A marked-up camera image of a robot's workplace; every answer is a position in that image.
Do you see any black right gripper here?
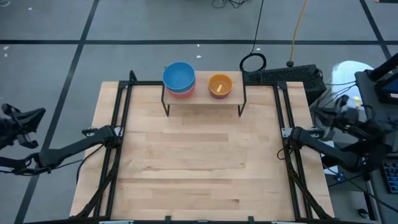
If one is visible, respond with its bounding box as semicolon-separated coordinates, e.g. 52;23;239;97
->
314;107;363;141

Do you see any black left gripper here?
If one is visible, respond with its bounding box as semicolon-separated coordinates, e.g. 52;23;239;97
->
0;108;47;149

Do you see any translucent yellow bowl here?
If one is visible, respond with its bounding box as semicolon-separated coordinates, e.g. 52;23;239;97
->
208;73;234;96

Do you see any orange-red opaque bowl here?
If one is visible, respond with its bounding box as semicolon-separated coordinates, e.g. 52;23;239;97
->
166;88;195;98

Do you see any blue opaque bowl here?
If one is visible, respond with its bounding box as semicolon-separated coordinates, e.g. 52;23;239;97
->
162;61;197;93

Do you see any black metal shelf leg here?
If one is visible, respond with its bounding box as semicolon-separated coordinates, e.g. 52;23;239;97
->
238;74;248;118
160;86;171;118

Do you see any grey equipment cart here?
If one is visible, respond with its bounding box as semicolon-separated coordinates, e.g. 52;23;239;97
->
354;70;398;156

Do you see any white round stool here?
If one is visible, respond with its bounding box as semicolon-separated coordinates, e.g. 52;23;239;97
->
330;60;376;105

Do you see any black perforated box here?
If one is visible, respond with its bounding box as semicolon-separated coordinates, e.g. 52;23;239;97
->
242;64;326;106

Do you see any dark laptop on cart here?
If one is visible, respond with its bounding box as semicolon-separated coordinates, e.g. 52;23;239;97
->
374;77;398;105

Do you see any black pole on cart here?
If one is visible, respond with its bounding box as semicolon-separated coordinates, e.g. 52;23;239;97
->
369;52;398;81

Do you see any keyboard with coloured keys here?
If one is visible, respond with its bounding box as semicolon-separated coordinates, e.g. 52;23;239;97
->
379;158;398;194

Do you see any hanging black cable with coil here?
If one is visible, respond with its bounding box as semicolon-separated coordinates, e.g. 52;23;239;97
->
239;0;267;73

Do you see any hanging yellow cable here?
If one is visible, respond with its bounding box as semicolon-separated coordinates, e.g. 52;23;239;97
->
288;0;308;68

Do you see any black aluminium table frame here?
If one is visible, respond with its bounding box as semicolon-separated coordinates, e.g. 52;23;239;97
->
73;70;330;222

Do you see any black cable bundle on floor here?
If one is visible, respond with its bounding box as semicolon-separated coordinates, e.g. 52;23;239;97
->
211;0;249;9

